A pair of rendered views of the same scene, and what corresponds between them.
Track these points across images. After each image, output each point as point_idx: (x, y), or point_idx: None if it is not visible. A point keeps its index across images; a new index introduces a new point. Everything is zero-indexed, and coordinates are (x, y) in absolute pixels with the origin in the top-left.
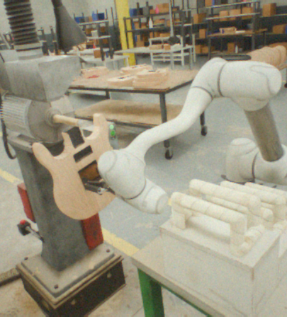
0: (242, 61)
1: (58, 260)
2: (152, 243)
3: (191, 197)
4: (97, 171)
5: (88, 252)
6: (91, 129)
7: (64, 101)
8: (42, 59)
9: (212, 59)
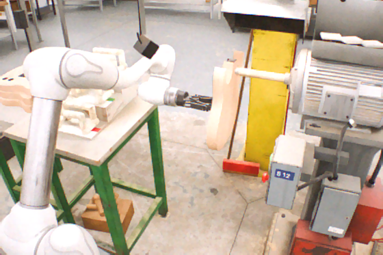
0: (54, 48)
1: None
2: (150, 106)
3: (113, 49)
4: None
5: (286, 254)
6: (288, 139)
7: (294, 73)
8: (262, 0)
9: (82, 51)
